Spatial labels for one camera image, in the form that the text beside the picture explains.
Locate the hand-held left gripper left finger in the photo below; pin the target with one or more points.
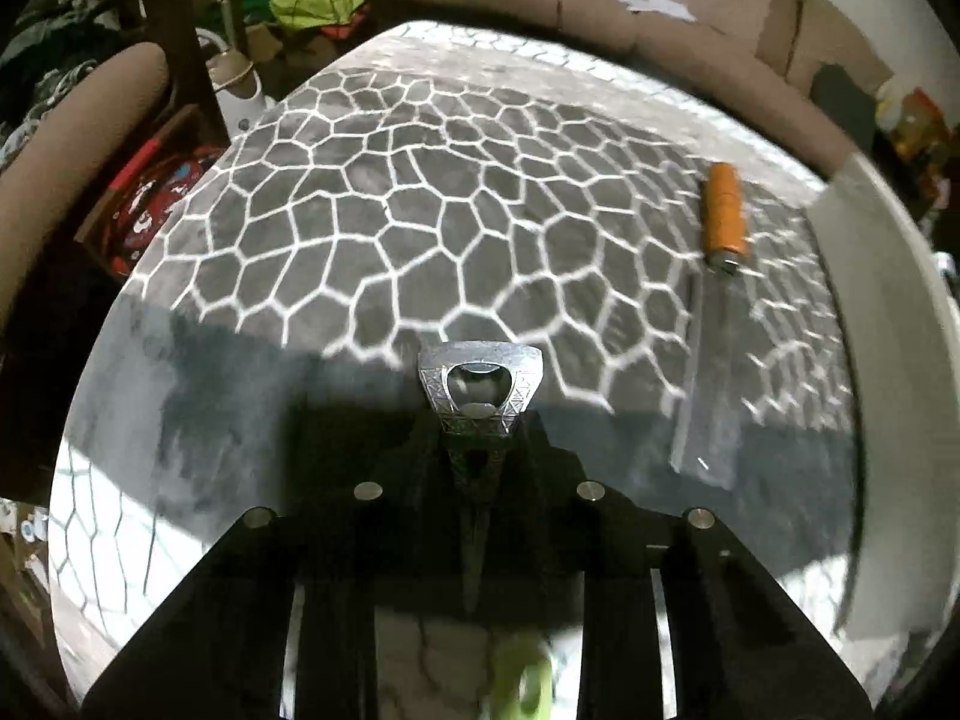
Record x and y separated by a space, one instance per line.
420 480

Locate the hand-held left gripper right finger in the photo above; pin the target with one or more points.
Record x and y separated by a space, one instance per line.
540 480

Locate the metal bottle opener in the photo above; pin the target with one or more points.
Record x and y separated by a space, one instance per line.
480 352

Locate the red printed bag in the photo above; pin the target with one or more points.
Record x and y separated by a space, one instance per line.
150 217

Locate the beige white appliance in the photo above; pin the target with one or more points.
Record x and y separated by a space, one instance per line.
240 82

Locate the white paper sheet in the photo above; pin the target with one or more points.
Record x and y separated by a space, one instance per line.
656 4

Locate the green cloth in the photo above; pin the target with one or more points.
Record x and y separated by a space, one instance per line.
315 0

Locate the yellow packet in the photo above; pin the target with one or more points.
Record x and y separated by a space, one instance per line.
911 120

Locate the black white patterned cloth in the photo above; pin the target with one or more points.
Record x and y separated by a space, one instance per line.
45 67

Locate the dark wooden post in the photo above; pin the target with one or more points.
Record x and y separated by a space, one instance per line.
180 52

